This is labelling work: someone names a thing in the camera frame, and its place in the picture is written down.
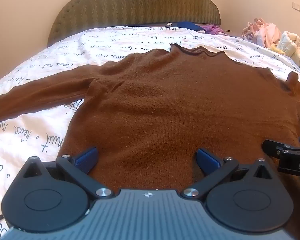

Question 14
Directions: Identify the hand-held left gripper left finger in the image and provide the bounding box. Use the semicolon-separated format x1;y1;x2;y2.
17;147;115;201

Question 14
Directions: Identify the green padded headboard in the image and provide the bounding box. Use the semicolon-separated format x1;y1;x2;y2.
47;0;222;47

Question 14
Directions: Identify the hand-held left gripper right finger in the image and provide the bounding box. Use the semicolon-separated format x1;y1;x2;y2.
180;148;278;201

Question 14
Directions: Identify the pile of pink clothes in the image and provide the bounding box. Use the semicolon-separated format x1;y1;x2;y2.
242;18;282;48

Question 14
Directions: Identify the blue cloth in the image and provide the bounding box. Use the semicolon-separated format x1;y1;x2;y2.
176;21;202;32

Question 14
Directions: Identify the purple cloth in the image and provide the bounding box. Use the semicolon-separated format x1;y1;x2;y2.
201;24;227;36

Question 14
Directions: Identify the brown knit sweater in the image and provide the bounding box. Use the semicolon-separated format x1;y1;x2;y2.
0;43;300;240

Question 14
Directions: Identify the white quilt with script print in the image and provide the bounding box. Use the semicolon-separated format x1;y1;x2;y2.
0;25;300;240

